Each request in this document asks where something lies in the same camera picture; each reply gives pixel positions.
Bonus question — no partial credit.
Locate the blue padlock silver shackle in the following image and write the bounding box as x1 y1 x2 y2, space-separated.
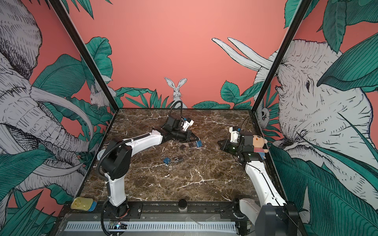
196 140 202 148

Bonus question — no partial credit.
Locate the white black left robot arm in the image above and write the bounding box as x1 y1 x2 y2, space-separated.
96 115 202 207

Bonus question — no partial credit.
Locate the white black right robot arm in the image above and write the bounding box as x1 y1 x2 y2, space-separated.
218 129 300 236

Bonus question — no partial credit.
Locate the plush doll striped shirt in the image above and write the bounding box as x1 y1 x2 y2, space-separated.
253 135 269 160

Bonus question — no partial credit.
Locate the blue padlock with keys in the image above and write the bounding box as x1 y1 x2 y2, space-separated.
163 157 184 165

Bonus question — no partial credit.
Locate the green circuit board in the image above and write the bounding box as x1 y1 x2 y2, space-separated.
109 222 128 230

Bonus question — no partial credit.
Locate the yellow sponge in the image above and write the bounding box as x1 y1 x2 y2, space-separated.
70 197 97 212

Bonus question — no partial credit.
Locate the white ventilated strip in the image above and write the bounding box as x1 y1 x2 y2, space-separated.
64 221 236 233

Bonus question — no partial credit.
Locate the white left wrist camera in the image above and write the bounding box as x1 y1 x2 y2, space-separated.
182 118 194 132

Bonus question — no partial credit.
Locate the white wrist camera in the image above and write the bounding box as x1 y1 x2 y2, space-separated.
229 126 241 143
182 118 194 132

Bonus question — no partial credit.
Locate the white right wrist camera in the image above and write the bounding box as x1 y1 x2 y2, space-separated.
229 126 241 143

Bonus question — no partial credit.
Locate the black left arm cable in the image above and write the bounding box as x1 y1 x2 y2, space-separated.
167 101 184 122

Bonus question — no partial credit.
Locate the black knob on rail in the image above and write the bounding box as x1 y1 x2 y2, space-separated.
178 199 188 212

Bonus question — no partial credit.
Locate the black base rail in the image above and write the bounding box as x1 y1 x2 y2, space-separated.
104 201 248 221

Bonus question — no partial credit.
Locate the black right corner frame post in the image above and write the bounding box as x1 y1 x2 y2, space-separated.
252 0 312 114

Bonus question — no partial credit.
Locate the black corner frame post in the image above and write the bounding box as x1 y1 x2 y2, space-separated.
252 0 312 114
49 0 120 112

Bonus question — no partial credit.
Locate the black left corner frame post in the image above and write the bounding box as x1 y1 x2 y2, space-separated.
49 0 120 112

